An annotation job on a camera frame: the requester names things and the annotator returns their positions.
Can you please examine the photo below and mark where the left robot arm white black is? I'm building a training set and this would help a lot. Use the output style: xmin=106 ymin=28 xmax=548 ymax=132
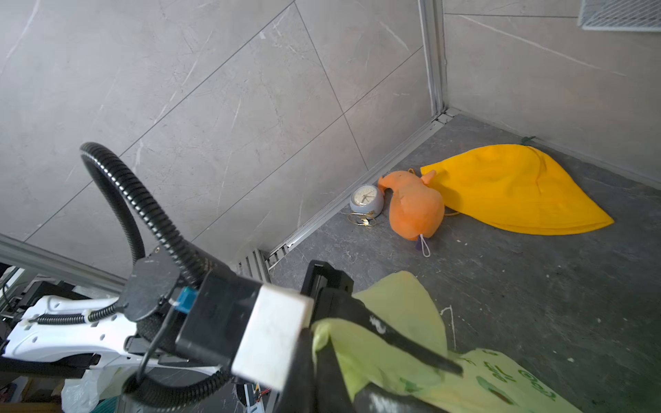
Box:
xmin=2 ymin=248 xmax=463 ymax=388

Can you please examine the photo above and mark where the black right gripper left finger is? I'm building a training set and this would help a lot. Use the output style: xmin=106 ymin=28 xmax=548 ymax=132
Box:
xmin=275 ymin=328 xmax=354 ymax=412

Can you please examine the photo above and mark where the yellow fabric hat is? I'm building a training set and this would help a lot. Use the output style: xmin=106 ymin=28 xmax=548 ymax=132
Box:
xmin=421 ymin=144 xmax=615 ymax=236

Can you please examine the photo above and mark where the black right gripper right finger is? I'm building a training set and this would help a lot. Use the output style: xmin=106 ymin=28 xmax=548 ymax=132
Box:
xmin=353 ymin=383 xmax=446 ymax=413

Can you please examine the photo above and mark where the white wire wall basket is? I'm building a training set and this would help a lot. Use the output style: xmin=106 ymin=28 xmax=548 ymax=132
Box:
xmin=578 ymin=0 xmax=660 ymax=33

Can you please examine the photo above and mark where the orange plush toy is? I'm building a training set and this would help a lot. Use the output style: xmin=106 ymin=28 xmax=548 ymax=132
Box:
xmin=378 ymin=170 xmax=445 ymax=241

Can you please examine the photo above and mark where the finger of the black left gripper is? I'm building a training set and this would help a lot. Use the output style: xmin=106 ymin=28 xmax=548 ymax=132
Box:
xmin=314 ymin=293 xmax=464 ymax=376

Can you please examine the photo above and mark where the black corrugated cable conduit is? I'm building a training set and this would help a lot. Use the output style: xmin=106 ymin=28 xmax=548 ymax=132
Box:
xmin=79 ymin=142 xmax=239 ymax=413

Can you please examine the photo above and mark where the yellow-green plastic bag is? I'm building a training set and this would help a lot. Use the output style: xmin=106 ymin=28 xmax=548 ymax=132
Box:
xmin=309 ymin=270 xmax=582 ymax=413

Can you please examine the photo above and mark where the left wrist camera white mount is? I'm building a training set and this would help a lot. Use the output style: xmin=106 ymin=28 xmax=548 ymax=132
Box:
xmin=175 ymin=270 xmax=315 ymax=392

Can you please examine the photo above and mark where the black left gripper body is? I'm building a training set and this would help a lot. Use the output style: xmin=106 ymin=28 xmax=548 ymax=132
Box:
xmin=301 ymin=260 xmax=354 ymax=310

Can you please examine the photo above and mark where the grey alarm clock gold stand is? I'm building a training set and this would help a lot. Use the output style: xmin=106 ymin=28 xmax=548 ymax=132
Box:
xmin=347 ymin=184 xmax=385 ymax=226

